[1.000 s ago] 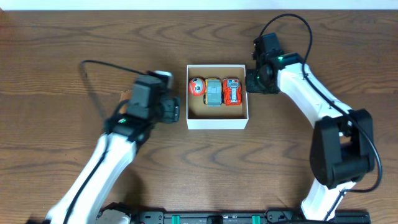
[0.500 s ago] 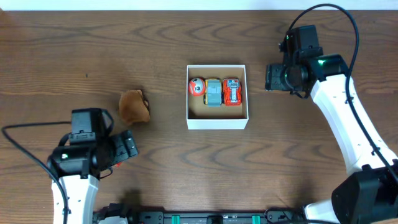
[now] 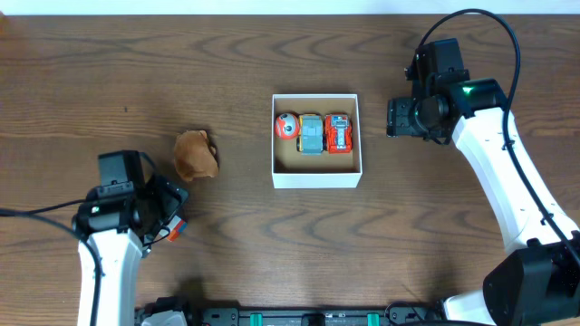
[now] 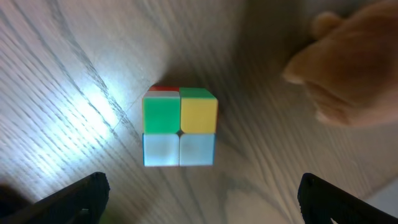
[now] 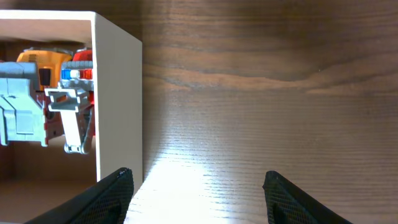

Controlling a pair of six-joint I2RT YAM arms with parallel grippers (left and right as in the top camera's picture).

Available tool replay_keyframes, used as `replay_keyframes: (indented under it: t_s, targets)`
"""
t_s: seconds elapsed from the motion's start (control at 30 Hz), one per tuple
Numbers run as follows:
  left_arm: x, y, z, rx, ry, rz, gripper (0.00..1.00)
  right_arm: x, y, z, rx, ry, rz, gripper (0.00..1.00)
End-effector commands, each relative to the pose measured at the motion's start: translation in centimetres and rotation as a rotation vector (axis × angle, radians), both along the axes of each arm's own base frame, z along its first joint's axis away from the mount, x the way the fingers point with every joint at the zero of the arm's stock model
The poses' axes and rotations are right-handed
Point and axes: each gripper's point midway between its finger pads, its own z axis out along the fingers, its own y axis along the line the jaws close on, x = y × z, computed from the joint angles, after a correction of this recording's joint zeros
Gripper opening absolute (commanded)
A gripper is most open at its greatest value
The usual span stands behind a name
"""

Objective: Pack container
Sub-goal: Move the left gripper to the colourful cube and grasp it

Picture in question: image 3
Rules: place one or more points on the red white toy ball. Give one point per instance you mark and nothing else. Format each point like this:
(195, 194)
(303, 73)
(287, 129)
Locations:
(287, 126)

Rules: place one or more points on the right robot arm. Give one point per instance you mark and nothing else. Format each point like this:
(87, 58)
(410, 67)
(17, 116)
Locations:
(538, 282)

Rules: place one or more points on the brown plush toy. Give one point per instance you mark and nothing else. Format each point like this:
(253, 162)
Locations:
(194, 156)

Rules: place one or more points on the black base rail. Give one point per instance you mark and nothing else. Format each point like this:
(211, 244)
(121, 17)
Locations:
(317, 316)

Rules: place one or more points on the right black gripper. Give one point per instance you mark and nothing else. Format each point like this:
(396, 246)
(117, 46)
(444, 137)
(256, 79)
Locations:
(399, 118)

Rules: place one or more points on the grey yellow toy truck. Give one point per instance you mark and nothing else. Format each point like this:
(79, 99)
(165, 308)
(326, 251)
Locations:
(311, 135)

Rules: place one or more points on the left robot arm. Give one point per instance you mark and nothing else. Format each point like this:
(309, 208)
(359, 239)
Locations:
(118, 223)

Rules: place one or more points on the red toy fire truck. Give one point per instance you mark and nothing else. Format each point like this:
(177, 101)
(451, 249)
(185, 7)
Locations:
(338, 133)

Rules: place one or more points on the white cardboard box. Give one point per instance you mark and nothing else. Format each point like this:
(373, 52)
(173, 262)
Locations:
(291, 169)

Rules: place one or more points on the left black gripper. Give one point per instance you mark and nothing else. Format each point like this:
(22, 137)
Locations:
(168, 202)

